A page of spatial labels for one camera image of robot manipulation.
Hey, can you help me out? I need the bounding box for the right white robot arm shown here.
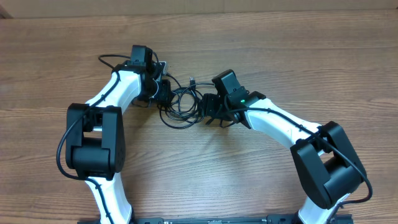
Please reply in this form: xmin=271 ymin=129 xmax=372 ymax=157
xmin=201 ymin=92 xmax=373 ymax=223

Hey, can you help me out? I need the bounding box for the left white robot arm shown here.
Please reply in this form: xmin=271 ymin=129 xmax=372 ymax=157
xmin=56 ymin=56 xmax=167 ymax=223

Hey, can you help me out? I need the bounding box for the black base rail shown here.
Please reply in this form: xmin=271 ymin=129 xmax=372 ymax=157
xmin=77 ymin=213 xmax=354 ymax=224

